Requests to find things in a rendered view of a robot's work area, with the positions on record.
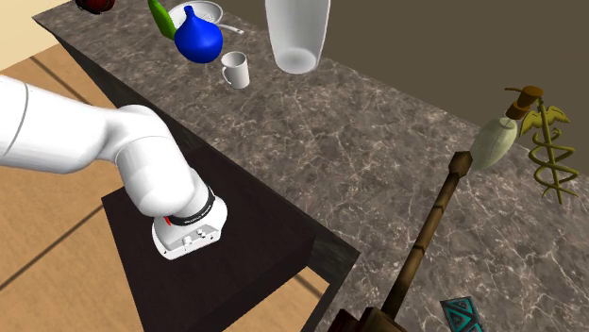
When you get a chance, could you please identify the dark robot stand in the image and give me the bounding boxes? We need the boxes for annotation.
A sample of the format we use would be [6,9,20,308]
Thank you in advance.
[101,145,317,332]

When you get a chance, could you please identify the white mug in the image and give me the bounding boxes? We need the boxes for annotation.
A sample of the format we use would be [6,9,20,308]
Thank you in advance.
[220,50,251,91]

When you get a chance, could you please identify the tall white vase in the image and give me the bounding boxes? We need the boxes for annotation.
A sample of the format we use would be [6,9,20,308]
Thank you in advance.
[264,0,332,75]

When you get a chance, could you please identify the brown wooden staff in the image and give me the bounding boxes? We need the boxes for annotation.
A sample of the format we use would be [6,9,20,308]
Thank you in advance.
[327,150,474,332]

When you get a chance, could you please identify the blue round vase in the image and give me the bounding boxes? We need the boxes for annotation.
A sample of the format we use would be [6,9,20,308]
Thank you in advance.
[174,5,225,64]

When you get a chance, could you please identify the green curved vegetable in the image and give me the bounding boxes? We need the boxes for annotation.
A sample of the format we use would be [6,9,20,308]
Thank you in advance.
[147,0,177,42]

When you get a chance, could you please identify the pale green soap dispenser bottle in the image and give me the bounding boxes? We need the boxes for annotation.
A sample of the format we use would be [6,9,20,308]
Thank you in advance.
[469,85,545,172]

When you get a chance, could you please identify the teal patterned box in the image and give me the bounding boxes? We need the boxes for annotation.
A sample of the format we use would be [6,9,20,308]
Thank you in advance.
[439,295,486,332]

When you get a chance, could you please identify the dark red round object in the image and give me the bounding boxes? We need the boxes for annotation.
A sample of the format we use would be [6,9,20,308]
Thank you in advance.
[75,0,116,15]

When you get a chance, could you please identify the golden winged staff figure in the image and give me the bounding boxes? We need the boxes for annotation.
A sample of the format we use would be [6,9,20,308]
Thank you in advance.
[518,98,581,206]

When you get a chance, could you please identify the white strainer with handle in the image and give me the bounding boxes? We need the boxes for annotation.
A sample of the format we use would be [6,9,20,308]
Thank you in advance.
[166,0,245,36]

